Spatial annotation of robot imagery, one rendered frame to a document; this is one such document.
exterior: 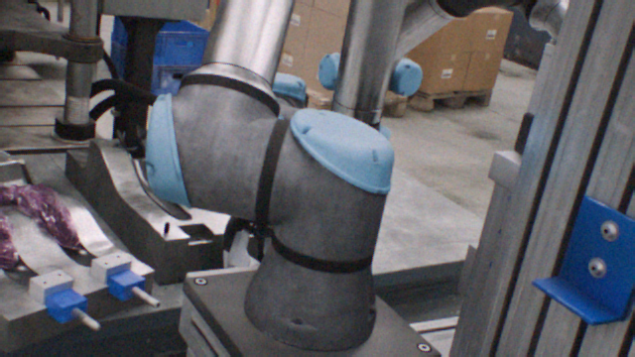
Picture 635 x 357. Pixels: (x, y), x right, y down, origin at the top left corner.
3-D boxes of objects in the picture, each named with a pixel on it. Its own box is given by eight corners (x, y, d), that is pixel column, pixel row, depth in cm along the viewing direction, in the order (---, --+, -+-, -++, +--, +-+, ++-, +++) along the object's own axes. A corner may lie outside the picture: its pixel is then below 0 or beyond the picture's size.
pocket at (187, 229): (212, 252, 145) (215, 233, 144) (186, 256, 142) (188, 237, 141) (201, 241, 148) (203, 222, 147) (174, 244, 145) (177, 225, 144)
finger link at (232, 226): (221, 251, 137) (241, 203, 136) (216, 248, 138) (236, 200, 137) (241, 254, 140) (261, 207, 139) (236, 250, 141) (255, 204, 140)
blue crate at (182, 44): (210, 66, 532) (214, 33, 524) (155, 66, 506) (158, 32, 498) (163, 41, 573) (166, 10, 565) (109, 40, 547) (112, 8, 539)
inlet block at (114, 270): (168, 315, 128) (172, 285, 126) (143, 325, 124) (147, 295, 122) (114, 281, 135) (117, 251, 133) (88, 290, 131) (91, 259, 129)
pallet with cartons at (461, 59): (490, 105, 655) (515, 13, 629) (423, 112, 600) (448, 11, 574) (382, 63, 734) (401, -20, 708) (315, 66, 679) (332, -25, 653)
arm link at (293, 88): (255, 77, 126) (266, 66, 134) (244, 144, 130) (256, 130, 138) (305, 88, 125) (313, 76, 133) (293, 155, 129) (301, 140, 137)
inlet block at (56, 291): (111, 338, 120) (115, 306, 118) (81, 351, 116) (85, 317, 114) (57, 300, 127) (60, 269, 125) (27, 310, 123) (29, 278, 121)
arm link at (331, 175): (373, 272, 85) (401, 151, 80) (248, 244, 86) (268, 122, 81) (380, 228, 96) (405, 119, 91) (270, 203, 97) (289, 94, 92)
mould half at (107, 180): (285, 267, 156) (297, 203, 151) (159, 286, 141) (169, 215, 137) (175, 169, 193) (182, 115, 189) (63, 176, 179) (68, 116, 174)
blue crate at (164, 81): (208, 97, 539) (212, 65, 532) (150, 99, 512) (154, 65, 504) (160, 70, 581) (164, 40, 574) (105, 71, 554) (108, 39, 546)
